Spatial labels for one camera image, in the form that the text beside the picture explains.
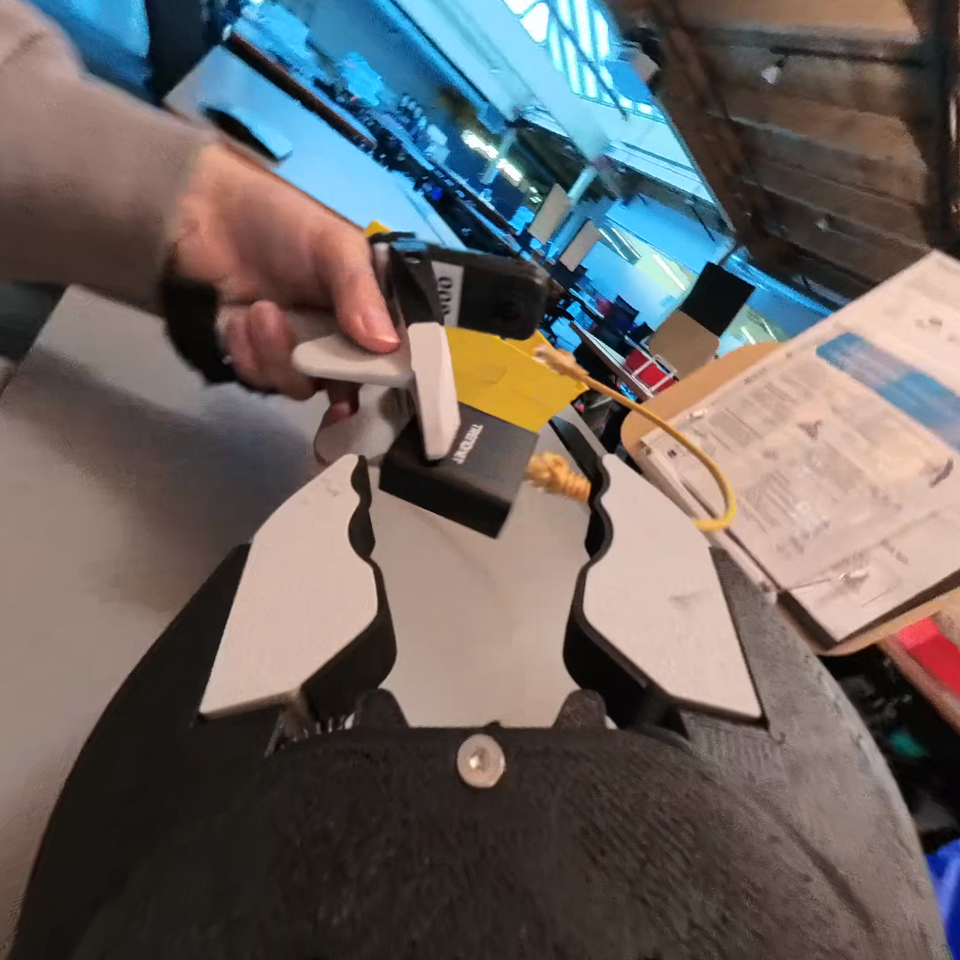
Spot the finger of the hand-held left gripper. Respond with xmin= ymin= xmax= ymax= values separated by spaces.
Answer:
xmin=313 ymin=384 xmax=415 ymax=465
xmin=408 ymin=322 xmax=462 ymax=462

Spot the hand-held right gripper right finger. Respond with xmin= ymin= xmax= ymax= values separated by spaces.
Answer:
xmin=564 ymin=453 xmax=763 ymax=732

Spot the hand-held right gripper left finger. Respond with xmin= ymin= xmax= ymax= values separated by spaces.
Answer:
xmin=198 ymin=453 xmax=397 ymax=721

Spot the black ethernet splitter box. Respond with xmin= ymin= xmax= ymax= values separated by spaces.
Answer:
xmin=378 ymin=401 xmax=538 ymax=539

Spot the yellow ethernet cable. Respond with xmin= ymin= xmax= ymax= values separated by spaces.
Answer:
xmin=525 ymin=345 xmax=738 ymax=534

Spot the person's left forearm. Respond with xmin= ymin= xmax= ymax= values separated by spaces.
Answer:
xmin=0 ymin=0 xmax=220 ymax=320

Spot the beige desk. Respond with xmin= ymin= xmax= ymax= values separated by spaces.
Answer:
xmin=0 ymin=285 xmax=609 ymax=901
xmin=163 ymin=45 xmax=459 ymax=252

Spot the person's left hand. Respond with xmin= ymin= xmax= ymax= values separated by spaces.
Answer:
xmin=166 ymin=146 xmax=402 ymax=435

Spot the yellow plastic bin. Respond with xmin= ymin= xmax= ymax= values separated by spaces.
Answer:
xmin=365 ymin=219 xmax=591 ymax=435

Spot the brown cardboard board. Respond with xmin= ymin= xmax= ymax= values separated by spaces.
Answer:
xmin=621 ymin=341 xmax=960 ymax=661

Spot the black and brown board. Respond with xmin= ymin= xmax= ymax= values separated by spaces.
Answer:
xmin=647 ymin=262 xmax=756 ymax=378

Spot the printed paper sheet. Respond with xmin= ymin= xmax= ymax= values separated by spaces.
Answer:
xmin=641 ymin=251 xmax=960 ymax=646

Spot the red box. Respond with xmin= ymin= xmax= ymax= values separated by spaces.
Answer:
xmin=894 ymin=616 xmax=960 ymax=725

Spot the black flat pad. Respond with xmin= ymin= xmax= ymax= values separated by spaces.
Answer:
xmin=204 ymin=105 xmax=294 ymax=163

